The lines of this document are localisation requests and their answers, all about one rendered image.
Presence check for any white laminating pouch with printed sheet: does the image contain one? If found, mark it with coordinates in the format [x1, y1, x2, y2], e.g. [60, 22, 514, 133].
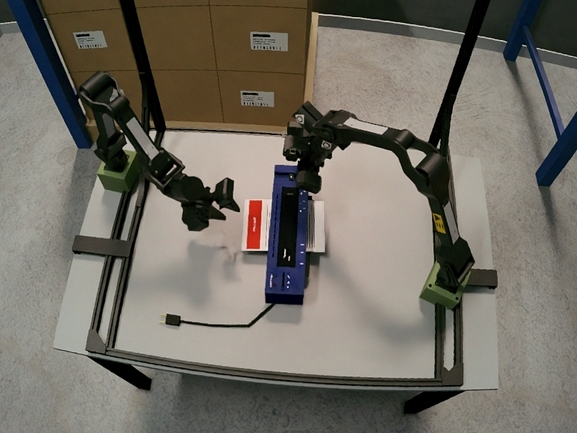
[241, 199, 325, 252]

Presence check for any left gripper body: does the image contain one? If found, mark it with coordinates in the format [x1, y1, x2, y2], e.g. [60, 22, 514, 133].
[296, 129, 332, 194]

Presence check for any blue laminator with black power cord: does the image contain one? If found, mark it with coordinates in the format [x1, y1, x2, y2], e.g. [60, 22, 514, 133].
[161, 164, 312, 327]

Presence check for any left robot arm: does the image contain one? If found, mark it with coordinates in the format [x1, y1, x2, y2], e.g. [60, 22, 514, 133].
[283, 101, 475, 294]

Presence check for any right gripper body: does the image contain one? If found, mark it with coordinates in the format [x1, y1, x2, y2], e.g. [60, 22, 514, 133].
[180, 177, 234, 225]

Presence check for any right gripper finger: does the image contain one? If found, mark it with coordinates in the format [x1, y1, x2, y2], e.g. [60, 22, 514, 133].
[219, 199, 241, 212]
[209, 205, 226, 220]

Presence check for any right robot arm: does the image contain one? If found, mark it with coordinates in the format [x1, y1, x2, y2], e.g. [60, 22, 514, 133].
[78, 71, 211, 232]

